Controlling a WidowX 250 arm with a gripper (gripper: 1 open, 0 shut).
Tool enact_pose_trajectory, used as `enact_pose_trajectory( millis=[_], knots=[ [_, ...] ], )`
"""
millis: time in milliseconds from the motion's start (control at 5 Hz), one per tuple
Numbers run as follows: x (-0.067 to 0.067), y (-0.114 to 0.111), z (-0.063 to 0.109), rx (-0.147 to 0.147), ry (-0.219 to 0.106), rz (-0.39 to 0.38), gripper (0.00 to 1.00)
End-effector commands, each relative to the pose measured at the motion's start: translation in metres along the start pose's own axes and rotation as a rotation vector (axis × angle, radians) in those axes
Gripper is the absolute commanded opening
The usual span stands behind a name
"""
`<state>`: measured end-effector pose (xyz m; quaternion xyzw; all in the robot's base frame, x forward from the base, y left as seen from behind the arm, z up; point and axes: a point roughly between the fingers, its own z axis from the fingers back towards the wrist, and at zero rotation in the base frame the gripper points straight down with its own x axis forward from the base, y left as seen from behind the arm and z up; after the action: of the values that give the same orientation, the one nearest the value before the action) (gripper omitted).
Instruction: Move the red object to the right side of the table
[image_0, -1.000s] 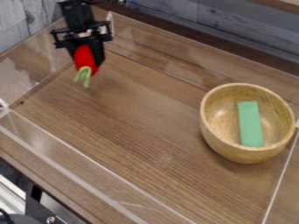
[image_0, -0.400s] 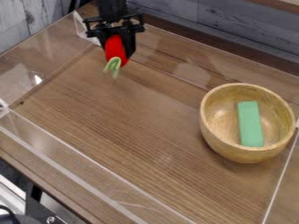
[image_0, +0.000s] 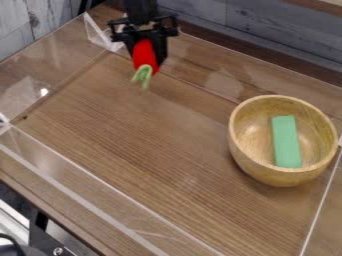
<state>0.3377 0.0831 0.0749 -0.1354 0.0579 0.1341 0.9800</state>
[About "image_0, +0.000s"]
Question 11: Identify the black gripper body bar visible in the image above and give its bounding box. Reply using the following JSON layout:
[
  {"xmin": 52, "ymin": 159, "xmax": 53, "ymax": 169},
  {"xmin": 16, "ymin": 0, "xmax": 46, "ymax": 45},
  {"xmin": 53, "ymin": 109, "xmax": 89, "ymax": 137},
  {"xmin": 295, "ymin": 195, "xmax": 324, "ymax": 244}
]
[{"xmin": 107, "ymin": 14, "xmax": 179, "ymax": 42}]

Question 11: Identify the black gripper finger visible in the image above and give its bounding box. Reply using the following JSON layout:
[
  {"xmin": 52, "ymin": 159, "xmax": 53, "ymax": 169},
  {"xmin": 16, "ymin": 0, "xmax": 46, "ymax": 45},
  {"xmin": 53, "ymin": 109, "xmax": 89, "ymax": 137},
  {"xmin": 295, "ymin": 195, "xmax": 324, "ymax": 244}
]
[
  {"xmin": 124, "ymin": 37, "xmax": 137, "ymax": 55},
  {"xmin": 152, "ymin": 36, "xmax": 168, "ymax": 65}
]

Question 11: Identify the red plush strawberry toy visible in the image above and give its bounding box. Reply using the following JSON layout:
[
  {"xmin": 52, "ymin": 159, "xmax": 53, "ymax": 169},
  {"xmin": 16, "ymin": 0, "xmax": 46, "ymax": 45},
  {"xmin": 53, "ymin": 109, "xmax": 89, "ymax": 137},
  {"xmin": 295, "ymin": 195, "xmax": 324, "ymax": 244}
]
[{"xmin": 131, "ymin": 39, "xmax": 159, "ymax": 91}]

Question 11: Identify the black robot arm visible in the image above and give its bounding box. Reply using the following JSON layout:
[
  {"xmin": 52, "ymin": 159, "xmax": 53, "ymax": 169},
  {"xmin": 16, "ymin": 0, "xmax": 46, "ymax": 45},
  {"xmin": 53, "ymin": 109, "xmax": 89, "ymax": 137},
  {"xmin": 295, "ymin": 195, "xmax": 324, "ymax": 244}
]
[{"xmin": 108, "ymin": 0, "xmax": 179, "ymax": 74}]

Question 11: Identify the green rectangular block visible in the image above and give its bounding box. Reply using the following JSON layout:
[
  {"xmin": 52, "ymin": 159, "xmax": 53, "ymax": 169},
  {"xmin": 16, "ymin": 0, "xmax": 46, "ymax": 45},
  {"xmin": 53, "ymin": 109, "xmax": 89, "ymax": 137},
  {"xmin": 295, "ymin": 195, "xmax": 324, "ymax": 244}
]
[{"xmin": 271, "ymin": 116, "xmax": 302, "ymax": 168}]

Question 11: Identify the wooden bowl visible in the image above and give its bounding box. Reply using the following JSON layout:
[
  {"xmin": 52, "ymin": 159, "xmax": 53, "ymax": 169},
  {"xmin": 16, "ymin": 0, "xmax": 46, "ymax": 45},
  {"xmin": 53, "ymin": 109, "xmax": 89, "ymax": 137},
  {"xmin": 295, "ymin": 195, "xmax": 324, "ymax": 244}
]
[{"xmin": 227, "ymin": 95, "xmax": 338, "ymax": 187}]

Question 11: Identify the clear acrylic corner bracket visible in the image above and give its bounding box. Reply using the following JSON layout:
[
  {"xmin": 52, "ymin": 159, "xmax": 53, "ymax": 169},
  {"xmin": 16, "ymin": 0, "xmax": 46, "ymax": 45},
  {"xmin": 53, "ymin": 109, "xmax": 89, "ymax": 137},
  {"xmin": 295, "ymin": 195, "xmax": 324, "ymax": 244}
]
[{"xmin": 83, "ymin": 13, "xmax": 124, "ymax": 53}]

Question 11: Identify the clear acrylic tray wall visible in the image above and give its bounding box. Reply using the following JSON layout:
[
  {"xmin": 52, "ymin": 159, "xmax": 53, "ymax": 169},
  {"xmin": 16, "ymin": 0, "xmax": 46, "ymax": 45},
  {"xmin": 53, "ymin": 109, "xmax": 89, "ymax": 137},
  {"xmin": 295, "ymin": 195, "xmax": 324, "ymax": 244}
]
[{"xmin": 0, "ymin": 9, "xmax": 342, "ymax": 256}]

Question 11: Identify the black metal table frame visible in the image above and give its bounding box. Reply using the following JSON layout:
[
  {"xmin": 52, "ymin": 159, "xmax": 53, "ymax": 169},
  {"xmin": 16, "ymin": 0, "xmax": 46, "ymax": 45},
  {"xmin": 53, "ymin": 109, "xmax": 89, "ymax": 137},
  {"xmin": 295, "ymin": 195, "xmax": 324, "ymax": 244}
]
[{"xmin": 28, "ymin": 210, "xmax": 76, "ymax": 256}]

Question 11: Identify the black cable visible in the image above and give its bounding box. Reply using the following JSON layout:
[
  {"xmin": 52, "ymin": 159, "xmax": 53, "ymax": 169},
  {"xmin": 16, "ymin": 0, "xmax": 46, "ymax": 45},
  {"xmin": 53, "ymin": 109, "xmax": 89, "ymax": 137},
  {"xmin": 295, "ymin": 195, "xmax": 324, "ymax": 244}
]
[{"xmin": 0, "ymin": 232, "xmax": 25, "ymax": 256}]

